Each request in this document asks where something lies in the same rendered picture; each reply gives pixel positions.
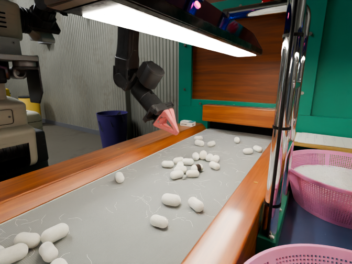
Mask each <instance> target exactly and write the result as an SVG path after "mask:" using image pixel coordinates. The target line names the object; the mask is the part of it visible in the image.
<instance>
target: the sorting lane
mask: <svg viewBox="0 0 352 264"><path fill-rule="evenodd" d="M195 136H202V137H203V139H202V141H204V146H202V147H201V146H197V145H196V144H195V140H194V137H195ZM235 137H238V138H239V140H240V142H239V143H235V142H234V138H235ZM210 141H214V142H215V146H212V147H209V146H208V145H207V143H208V142H210ZM271 141H272V138H269V137H261V136H253V135H246V134H238V133H230V132H226V131H218V130H210V129H206V130H204V131H202V132H200V133H197V134H195V135H193V136H191V137H189V138H186V139H184V140H182V141H180V142H178V143H176V144H174V145H171V146H169V147H166V148H164V149H162V150H160V151H158V152H156V153H153V154H151V155H149V156H147V157H145V158H143V159H140V160H138V161H136V162H134V163H132V164H130V165H127V166H125V167H123V168H121V169H119V170H117V171H114V172H112V173H110V174H108V175H106V176H104V177H101V178H99V179H97V180H95V181H93V182H91V183H88V184H86V185H84V186H82V187H80V188H78V189H75V190H73V191H71V192H69V193H67V194H65V195H62V196H60V197H58V198H56V199H54V200H52V201H49V202H47V203H45V204H43V205H41V206H38V207H36V208H34V209H32V210H29V211H27V212H25V213H23V214H21V215H18V216H16V217H14V218H12V219H10V220H8V221H6V222H3V223H1V224H0V245H1V246H3V247H4V248H7V247H10V246H13V245H14V238H15V237H16V236H17V235H18V234H19V233H22V232H28V233H37V234H39V235H40V237H41V234H42V233H43V232H44V231H45V230H46V229H48V228H50V227H53V226H55V225H57V224H60V223H65V224H67V225H68V227H69V232H68V234H67V235H66V236H65V237H63V238H61V239H59V240H57V241H55V242H53V244H54V246H55V247H56V248H57V250H58V256H57V258H63V259H64V260H65V261H66V262H67V263H68V264H181V262H182V261H183V260H184V258H185V257H186V256H187V254H188V253H189V252H190V250H191V249H192V248H193V246H194V245H195V244H196V242H197V241H198V240H199V238H200V237H201V236H202V234H203V233H204V232H205V230H206V229H207V228H208V226H209V225H210V223H211V222H212V221H213V219H214V218H215V216H216V215H217V214H218V213H219V211H220V210H221V209H222V207H223V206H224V205H225V203H226V202H227V200H228V199H229V198H230V196H231V195H232V194H233V192H234V191H235V190H236V189H237V187H238V186H239V185H240V183H241V181H242V180H243V179H244V177H245V176H246V175H247V173H248V172H249V171H250V169H251V168H252V167H253V165H254V164H255V163H256V161H257V160H258V159H259V157H260V156H261V155H262V153H263V152H264V151H265V149H266V148H267V147H268V145H269V144H270V143H271ZM255 145H257V146H260V147H262V148H263V151H262V152H257V151H254V149H253V147H254V146H255ZM245 148H251V149H252V150H253V153H252V154H244V153H243V150H244V149H245ZM203 150H204V151H206V152H207V155H208V154H209V153H211V154H212V155H213V156H214V155H218V156H219V162H218V164H219V165H220V168H219V169H218V170H215V169H213V168H211V167H210V166H209V163H210V161H206V159H204V160H202V159H200V158H199V160H197V161H195V160H193V161H194V163H193V164H192V165H184V166H185V167H186V168H187V171H188V170H190V169H191V167H192V166H193V165H194V164H198V163H200V164H202V165H203V170H202V171H200V172H199V176H198V177H194V178H189V177H187V176H186V173H184V175H183V177H181V178H178V179H175V180H174V179H171V178H170V173H171V172H172V171H174V168H175V167H176V165H177V164H175V163H174V166H173V167H172V168H164V167H163V166H162V165H161V163H162V162H163V161H173V160H174V158H177V157H183V158H188V159H193V157H192V155H193V153H194V152H197V153H198V154H200V152H201V151H203ZM117 172H121V173H122V174H123V176H124V181H123V182H122V183H118V182H116V179H115V174H116V173H117ZM166 193H169V194H175V195H178V196H179V197H180V199H181V203H180V204H179V205H178V206H170V205H165V204H163V202H162V200H161V198H162V196H163V195H164V194H166ZM190 197H195V198H197V199H198V200H200V201H201V202H203V204H204V208H203V210H202V211H201V212H196V211H195V210H194V209H193V208H191V207H189V205H188V199H189V198H190ZM153 215H160V216H163V217H166V218H167V219H168V225H167V227H166V228H159V227H156V226H153V225H151V223H150V218H151V217H152V216H153ZM42 244H43V243H42V241H41V240H40V243H39V245H38V246H36V247H35V248H32V249H29V248H28V254H27V255H26V256H25V257H24V258H23V259H22V260H19V261H16V262H13V263H11V264H51V263H52V262H45V261H44V260H43V258H42V256H41V255H40V254H39V247H40V246H41V245H42ZM57 258H56V259H57Z"/></svg>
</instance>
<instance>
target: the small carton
mask: <svg viewBox="0 0 352 264"><path fill-rule="evenodd" d="M180 125H181V126H189V127H193V126H195V121H191V120H182V121H180Z"/></svg>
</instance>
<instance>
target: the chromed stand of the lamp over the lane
mask: <svg viewBox="0 0 352 264"><path fill-rule="evenodd" d="M222 12H223V13H225V15H226V17H227V18H228V19H229V20H234V19H241V18H248V17H256V16H263V15H270V14H277V13H285V12H286V15H285V24H284V34H283V35H282V38H283V43H282V52H281V61H280V71H279V80H278V89H277V98H276V107H275V113H274V122H273V125H272V128H273V132H272V141H271V150H270V159H269V169H268V178H267V187H266V197H265V199H264V204H265V205H264V211H263V220H262V225H261V228H260V230H259V233H258V235H257V242H256V252H255V255H256V254H258V253H260V252H262V251H264V250H267V249H270V248H273V247H277V246H278V242H279V238H280V234H281V230H282V225H283V221H284V217H285V213H286V210H287V205H288V199H289V191H288V185H289V177H290V170H291V162H292V155H293V147H294V140H295V132H296V125H297V120H298V113H299V105H300V98H301V91H302V83H303V76H304V68H305V61H306V53H307V46H308V41H309V34H310V26H311V19H312V14H311V9H310V7H309V5H308V4H307V0H275V1H269V2H263V3H257V4H251V5H245V6H239V7H233V8H227V9H224V10H223V11H222Z"/></svg>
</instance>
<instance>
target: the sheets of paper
mask: <svg viewBox="0 0 352 264"><path fill-rule="evenodd" d="M294 141H298V142H302V143H307V144H316V145H325V146H333V147H341V148H350V149H352V138H345V137H336V136H328V135H320V134H312V133H299V132H297V134H296V137H295V140H294Z"/></svg>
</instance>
